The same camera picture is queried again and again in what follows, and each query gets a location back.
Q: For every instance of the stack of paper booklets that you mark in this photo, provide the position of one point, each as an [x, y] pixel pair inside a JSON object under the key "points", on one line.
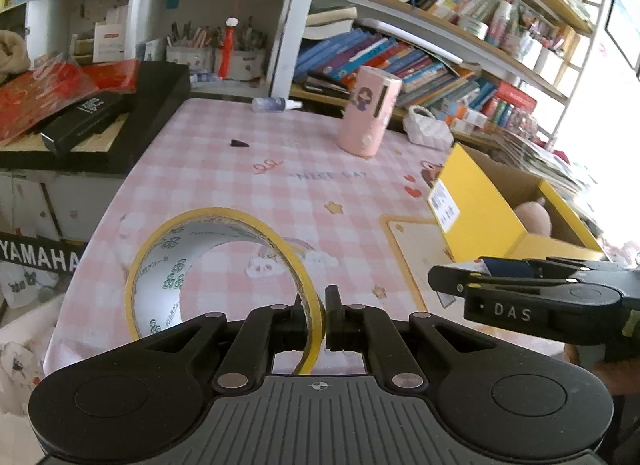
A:
{"points": [[545, 160]]}

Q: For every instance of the orange white carton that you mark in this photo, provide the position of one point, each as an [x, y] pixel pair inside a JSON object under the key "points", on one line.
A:
{"points": [[465, 114]]}

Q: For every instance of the pink cylindrical humidifier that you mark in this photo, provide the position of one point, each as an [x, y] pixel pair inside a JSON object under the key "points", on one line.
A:
{"points": [[367, 115]]}

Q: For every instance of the yellow tape roll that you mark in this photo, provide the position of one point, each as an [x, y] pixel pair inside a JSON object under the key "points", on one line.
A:
{"points": [[165, 265]]}

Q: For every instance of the white quilted handbag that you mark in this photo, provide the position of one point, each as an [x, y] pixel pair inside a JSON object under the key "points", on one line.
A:
{"points": [[427, 127]]}

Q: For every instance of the white round jar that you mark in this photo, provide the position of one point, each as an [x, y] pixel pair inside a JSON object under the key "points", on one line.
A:
{"points": [[473, 26]]}

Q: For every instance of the yellow cardboard box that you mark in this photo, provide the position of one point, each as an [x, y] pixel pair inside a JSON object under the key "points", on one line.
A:
{"points": [[480, 205]]}

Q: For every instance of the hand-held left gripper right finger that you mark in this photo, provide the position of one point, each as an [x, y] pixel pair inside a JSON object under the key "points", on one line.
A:
{"points": [[333, 312]]}

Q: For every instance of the red shiny plastic bag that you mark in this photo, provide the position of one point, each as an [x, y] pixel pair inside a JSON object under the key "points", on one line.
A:
{"points": [[35, 100]]}

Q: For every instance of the long black box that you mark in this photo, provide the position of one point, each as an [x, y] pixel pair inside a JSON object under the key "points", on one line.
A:
{"points": [[82, 120]]}

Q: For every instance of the open thick book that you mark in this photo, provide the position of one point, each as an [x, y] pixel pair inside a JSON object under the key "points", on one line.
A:
{"points": [[330, 22]]}

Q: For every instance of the clear spray bottle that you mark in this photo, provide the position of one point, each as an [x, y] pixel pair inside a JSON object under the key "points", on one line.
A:
{"points": [[272, 105]]}

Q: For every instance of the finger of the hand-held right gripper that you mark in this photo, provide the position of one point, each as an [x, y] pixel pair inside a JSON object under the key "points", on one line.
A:
{"points": [[507, 266], [450, 279]]}

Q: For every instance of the red envelope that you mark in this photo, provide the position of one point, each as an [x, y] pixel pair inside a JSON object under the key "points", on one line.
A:
{"points": [[115, 76]]}

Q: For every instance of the row of leaning books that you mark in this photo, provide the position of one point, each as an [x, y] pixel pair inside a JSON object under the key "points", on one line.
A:
{"points": [[400, 65]]}

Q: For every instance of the pink glitter bottle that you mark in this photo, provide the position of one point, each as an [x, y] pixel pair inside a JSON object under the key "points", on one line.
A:
{"points": [[500, 25]]}

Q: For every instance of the pink plush pig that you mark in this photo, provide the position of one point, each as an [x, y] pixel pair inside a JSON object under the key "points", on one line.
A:
{"points": [[535, 217]]}

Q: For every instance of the black keyboard stand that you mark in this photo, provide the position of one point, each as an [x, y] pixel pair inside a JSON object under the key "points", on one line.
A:
{"points": [[40, 255]]}

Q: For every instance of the small black cap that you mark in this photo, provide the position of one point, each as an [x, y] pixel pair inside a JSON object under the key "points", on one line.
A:
{"points": [[240, 143]]}

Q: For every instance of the pink checked tablecloth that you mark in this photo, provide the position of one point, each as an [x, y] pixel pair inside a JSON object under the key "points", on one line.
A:
{"points": [[225, 185]]}

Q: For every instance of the beige cloth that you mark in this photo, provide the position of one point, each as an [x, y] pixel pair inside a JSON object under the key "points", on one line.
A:
{"points": [[12, 57]]}

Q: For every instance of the person's right hand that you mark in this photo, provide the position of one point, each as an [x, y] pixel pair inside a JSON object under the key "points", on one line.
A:
{"points": [[617, 377]]}

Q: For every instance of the white pen holder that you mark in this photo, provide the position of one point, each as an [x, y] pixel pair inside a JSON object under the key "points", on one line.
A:
{"points": [[189, 59], [247, 64]]}

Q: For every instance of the flat red box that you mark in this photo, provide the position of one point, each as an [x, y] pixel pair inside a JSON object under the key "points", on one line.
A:
{"points": [[517, 94]]}

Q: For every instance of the white pen cup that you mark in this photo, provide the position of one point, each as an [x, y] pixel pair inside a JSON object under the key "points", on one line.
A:
{"points": [[547, 57]]}

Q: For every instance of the white bookshelf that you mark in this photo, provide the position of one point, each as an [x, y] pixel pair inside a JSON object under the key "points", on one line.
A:
{"points": [[282, 45]]}

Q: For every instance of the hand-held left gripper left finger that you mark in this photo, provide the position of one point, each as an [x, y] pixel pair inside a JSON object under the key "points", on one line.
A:
{"points": [[280, 327]]}

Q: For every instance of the red tassel ornament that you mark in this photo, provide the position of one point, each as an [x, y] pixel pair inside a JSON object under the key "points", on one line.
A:
{"points": [[229, 50]]}

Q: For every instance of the white box red label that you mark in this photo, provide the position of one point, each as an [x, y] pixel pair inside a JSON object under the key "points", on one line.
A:
{"points": [[108, 42]]}

